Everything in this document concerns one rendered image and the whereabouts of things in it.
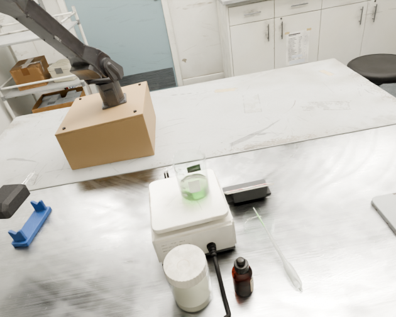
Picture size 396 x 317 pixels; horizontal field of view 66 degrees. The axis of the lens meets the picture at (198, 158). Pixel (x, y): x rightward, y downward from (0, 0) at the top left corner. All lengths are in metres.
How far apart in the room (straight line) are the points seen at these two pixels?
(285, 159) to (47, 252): 0.52
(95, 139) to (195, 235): 0.40
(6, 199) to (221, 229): 0.32
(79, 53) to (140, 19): 2.65
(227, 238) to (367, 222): 0.24
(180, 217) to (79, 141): 0.39
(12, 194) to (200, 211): 0.28
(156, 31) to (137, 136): 2.68
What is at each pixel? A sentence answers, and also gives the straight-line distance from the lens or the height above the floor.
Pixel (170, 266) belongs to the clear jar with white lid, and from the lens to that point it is 0.43.
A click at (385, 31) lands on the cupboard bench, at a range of 3.45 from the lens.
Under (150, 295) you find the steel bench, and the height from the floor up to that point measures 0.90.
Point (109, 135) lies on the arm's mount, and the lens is 0.76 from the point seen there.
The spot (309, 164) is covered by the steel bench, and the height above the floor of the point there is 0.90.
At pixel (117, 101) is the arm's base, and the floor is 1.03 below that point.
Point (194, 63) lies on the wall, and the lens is 3.50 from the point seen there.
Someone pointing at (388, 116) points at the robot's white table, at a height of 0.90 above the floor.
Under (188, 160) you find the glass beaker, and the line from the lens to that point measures 0.49.
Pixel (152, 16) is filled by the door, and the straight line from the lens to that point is 3.36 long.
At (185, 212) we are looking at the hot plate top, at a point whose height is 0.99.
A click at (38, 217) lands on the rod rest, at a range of 0.73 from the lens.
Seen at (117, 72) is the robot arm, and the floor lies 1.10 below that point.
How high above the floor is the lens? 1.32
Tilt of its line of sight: 35 degrees down
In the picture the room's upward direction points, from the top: 11 degrees counter-clockwise
